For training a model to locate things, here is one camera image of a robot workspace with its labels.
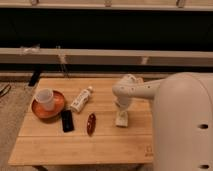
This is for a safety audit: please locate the white sponge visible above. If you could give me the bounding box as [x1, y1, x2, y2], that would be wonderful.
[115, 111, 128, 127]

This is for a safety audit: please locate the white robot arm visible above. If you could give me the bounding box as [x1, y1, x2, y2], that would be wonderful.
[112, 72, 213, 171]

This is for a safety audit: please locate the red-brown oblong object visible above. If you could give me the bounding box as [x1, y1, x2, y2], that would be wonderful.
[87, 113, 96, 136]

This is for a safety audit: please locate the white plastic bottle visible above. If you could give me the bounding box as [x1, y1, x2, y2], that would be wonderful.
[70, 86, 93, 113]

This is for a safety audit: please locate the wooden table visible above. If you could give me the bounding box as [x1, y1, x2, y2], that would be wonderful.
[9, 78, 153, 166]

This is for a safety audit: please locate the black rectangular remote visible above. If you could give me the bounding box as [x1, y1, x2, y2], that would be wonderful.
[61, 110, 74, 132]

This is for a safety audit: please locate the orange plate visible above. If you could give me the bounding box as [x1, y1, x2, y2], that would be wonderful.
[31, 90, 65, 119]

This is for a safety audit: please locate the white plastic cup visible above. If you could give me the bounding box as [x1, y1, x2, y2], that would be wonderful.
[35, 89, 55, 111]

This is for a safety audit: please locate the white horizontal rail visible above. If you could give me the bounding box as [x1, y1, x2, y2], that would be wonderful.
[0, 47, 213, 67]

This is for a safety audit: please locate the black cable at left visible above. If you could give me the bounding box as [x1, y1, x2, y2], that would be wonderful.
[0, 83, 12, 99]

